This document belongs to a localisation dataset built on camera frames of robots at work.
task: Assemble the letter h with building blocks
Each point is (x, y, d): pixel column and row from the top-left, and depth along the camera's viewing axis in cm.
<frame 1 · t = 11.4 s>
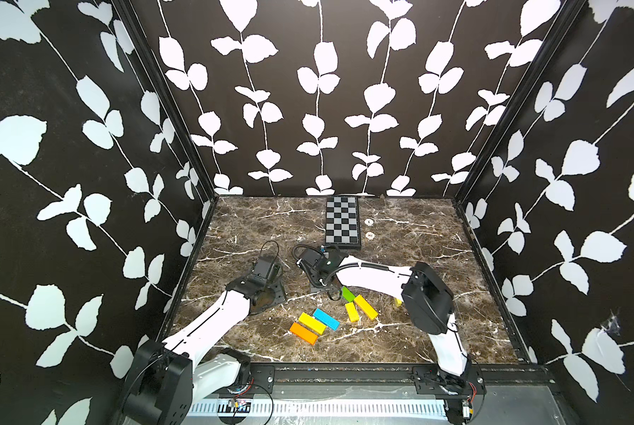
left hand: (280, 291, 86), fingers open
right hand: (316, 282, 90), fingers open
checkered board: (342, 229, 109), point 2 cm above the table
green block: (347, 294, 92), on the table
orange block: (304, 333, 84), on the table
yellow block beside orange: (312, 323, 86), on the table
cyan block: (327, 319, 86), on the table
small yellow block: (351, 312, 88), point 2 cm above the table
long yellow block: (366, 306, 90), on the table
white ring upper: (368, 221, 114), on the table
white ring lower: (369, 235, 110), on the table

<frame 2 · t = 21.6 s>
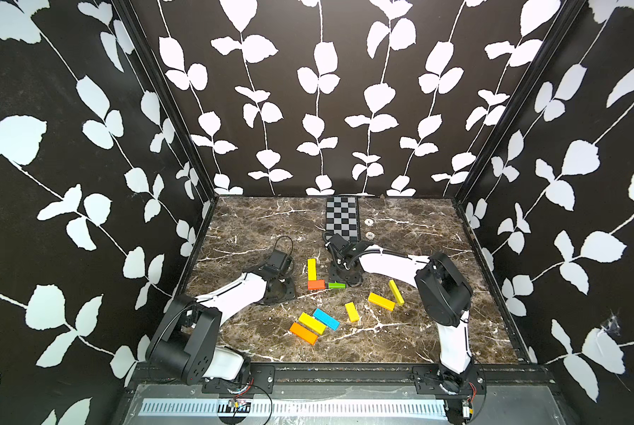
left hand: (291, 290, 90), fingers open
right hand: (332, 275, 93), fingers open
green block: (336, 285, 90), point 5 cm above the table
long yellow block: (382, 301, 91), on the table
yellow upright stroke block: (312, 269, 98), on the table
red block: (317, 284, 95), on the table
the other named things where they were.

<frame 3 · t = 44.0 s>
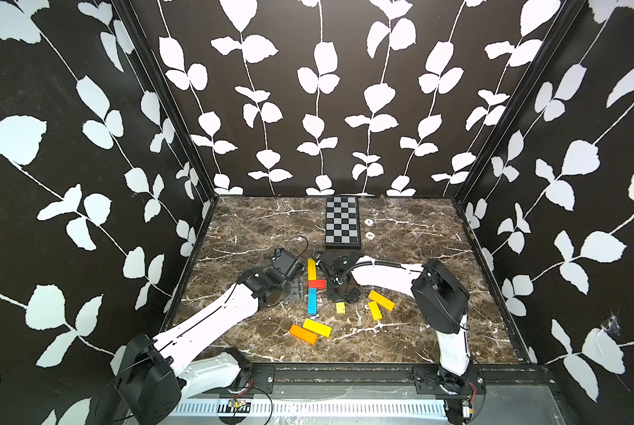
left hand: (293, 284, 81), fingers open
right hand: (332, 296, 90), fingers open
cyan block: (313, 301, 90), point 2 cm above the table
small yellow block: (341, 307, 88), point 2 cm above the table
dark yellow block: (374, 311, 89), on the table
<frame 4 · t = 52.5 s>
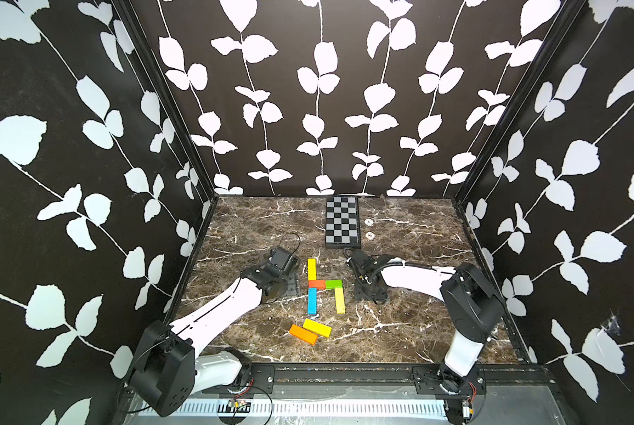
left hand: (290, 282, 85), fingers open
right hand: (360, 293, 91), fingers open
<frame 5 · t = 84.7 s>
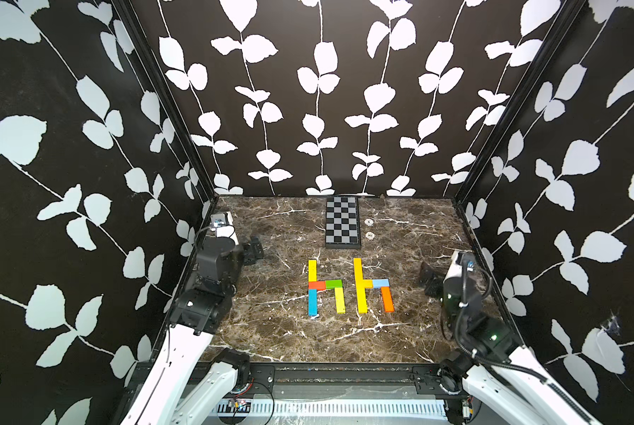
left hand: (242, 230, 69), fingers open
right hand: (433, 262, 75), fingers open
orange block: (387, 299, 92), on the table
yellow block beside orange: (361, 300, 92), on the table
light blue block: (381, 282, 95), on the table
